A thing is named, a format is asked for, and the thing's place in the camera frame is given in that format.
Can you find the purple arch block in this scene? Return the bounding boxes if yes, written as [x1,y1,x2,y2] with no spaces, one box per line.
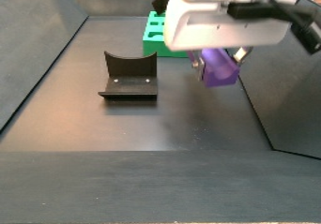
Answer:
[199,49,239,87]

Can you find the black camera cable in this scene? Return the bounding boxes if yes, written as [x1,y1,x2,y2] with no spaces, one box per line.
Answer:
[250,0,321,55]

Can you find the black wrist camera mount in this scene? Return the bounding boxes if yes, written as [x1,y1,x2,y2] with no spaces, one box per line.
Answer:
[151,0,170,15]

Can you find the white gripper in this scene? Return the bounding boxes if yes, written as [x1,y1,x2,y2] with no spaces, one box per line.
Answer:
[165,0,289,81]

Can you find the green shape sorter board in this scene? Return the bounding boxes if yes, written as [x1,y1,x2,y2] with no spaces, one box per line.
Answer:
[142,11,187,58]

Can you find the black arch fixture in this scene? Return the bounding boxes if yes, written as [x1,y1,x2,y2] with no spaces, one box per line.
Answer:
[98,52,158,98]

